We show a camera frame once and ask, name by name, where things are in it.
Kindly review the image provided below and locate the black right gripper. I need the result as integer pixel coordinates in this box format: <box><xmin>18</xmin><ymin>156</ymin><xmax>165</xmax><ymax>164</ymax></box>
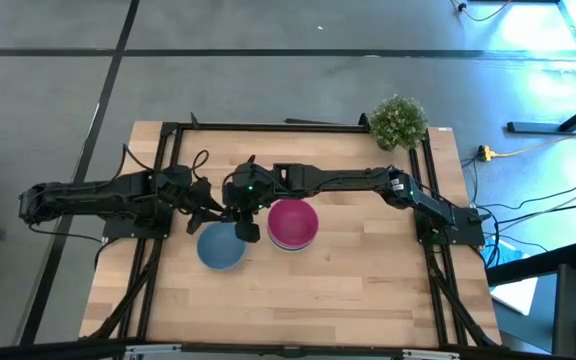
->
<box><xmin>225</xmin><ymin>194</ymin><xmax>270</xmax><ymax>244</ymax></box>

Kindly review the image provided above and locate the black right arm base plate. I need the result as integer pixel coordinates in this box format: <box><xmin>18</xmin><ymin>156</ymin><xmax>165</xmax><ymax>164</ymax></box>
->
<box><xmin>414</xmin><ymin>205</ymin><xmax>486</xmax><ymax>247</ymax></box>

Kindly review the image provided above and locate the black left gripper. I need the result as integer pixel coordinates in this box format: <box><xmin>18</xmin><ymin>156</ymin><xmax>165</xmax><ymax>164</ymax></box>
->
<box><xmin>182</xmin><ymin>177</ymin><xmax>227</xmax><ymax>236</ymax></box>

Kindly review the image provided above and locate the magenta bowl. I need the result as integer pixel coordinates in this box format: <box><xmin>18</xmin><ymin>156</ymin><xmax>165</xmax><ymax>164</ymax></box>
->
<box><xmin>266</xmin><ymin>198</ymin><xmax>320</xmax><ymax>250</ymax></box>

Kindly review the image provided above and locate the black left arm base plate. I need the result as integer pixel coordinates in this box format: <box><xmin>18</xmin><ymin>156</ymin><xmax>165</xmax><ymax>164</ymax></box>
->
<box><xmin>101</xmin><ymin>214</ymin><xmax>173</xmax><ymax>241</ymax></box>

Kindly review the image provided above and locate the yellow power strip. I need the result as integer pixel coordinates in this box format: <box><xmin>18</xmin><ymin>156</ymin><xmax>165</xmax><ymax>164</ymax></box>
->
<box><xmin>476</xmin><ymin>144</ymin><xmax>499</xmax><ymax>163</ymax></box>

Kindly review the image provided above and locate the black desk leg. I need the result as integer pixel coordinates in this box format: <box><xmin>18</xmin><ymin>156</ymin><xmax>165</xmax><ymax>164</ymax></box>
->
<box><xmin>506</xmin><ymin>92</ymin><xmax>576</xmax><ymax>136</ymax></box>

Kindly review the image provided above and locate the small green potted plant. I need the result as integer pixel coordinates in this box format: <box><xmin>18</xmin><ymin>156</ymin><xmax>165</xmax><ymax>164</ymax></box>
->
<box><xmin>367</xmin><ymin>94</ymin><xmax>430</xmax><ymax>153</ymax></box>

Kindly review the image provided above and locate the white bowl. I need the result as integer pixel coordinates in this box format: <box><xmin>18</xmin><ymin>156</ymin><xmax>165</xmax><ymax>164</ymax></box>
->
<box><xmin>267</xmin><ymin>234</ymin><xmax>318</xmax><ymax>253</ymax></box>

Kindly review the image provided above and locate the white paper sheet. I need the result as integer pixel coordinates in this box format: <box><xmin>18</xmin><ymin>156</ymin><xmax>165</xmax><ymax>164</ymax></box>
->
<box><xmin>489</xmin><ymin>276</ymin><xmax>540</xmax><ymax>317</ymax></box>

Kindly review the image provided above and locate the blue cloth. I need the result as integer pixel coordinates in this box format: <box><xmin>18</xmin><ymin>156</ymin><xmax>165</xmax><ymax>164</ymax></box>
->
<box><xmin>486</xmin><ymin>238</ymin><xmax>525</xmax><ymax>268</ymax></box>

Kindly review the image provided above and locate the blue bowl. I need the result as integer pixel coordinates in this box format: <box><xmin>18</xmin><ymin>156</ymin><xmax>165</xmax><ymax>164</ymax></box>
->
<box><xmin>196</xmin><ymin>221</ymin><xmax>248</xmax><ymax>272</ymax></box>

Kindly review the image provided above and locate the black aluminium table frame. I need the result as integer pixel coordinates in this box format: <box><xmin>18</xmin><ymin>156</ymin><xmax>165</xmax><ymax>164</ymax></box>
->
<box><xmin>80</xmin><ymin>112</ymin><xmax>503</xmax><ymax>350</ymax></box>

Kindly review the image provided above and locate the yellow extension cable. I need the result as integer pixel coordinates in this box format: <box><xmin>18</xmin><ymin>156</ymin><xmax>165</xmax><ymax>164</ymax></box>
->
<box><xmin>492</xmin><ymin>121</ymin><xmax>576</xmax><ymax>159</ymax></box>

